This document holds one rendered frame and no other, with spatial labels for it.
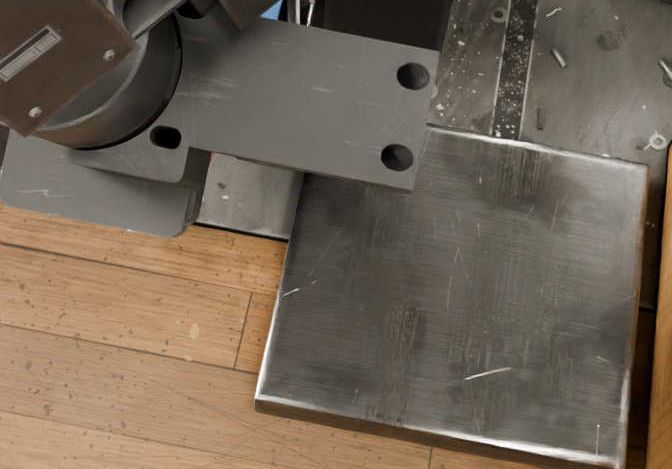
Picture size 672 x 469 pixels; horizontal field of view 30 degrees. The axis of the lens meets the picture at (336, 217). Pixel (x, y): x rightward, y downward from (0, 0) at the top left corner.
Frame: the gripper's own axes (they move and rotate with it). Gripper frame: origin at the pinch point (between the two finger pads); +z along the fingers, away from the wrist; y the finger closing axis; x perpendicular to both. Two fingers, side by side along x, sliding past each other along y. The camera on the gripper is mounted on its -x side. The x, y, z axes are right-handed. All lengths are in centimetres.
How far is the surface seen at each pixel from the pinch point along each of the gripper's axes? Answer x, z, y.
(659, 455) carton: -24.2, 4.4, -10.6
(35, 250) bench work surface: 6.2, 9.2, -7.4
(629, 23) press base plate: -21.6, 17.5, 10.9
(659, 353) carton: -24.2, 7.8, -6.3
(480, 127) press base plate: -14.3, 14.0, 3.3
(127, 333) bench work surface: 0.7, 7.8, -10.3
